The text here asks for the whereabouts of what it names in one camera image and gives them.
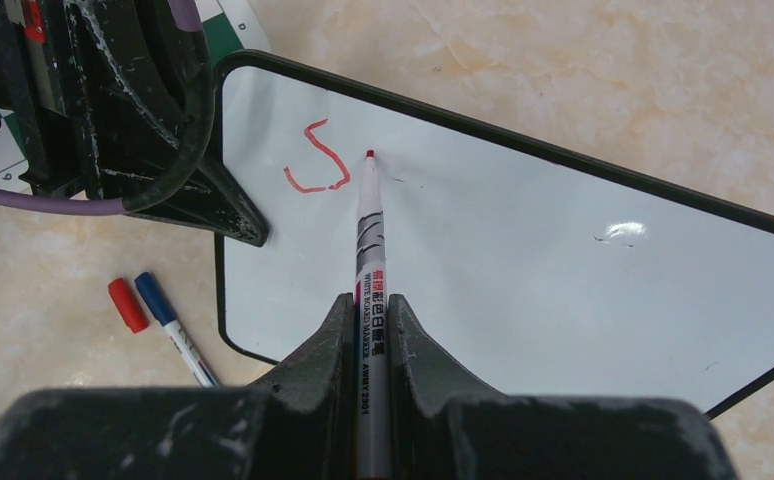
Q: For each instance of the blue cap whiteboard marker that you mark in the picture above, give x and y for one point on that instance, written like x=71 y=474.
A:
x=164 y=313

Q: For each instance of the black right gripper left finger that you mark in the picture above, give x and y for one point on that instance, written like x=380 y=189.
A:
x=294 y=422

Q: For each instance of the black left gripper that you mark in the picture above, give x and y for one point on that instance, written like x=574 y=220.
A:
x=151 y=112

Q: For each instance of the white whiteboard black frame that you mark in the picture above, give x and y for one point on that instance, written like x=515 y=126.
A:
x=541 y=270

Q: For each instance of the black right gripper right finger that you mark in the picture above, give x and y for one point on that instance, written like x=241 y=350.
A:
x=449 y=424

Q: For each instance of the green white chess mat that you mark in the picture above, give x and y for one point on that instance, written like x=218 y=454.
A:
x=229 y=27

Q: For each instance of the red marker cap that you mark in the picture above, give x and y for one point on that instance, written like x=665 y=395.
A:
x=127 y=305

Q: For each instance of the red whiteboard marker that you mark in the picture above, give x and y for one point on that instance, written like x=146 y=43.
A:
x=373 y=409

